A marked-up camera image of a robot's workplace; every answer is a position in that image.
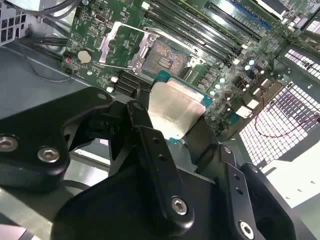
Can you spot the silver green CPU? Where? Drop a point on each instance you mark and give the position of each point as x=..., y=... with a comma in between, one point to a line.
x=175, y=107

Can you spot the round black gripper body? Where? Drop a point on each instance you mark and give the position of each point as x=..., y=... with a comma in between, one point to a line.
x=117, y=210

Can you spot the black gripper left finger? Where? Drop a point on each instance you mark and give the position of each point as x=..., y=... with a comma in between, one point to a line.
x=37, y=135

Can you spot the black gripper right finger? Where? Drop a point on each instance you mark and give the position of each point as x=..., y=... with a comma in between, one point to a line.
x=260, y=200

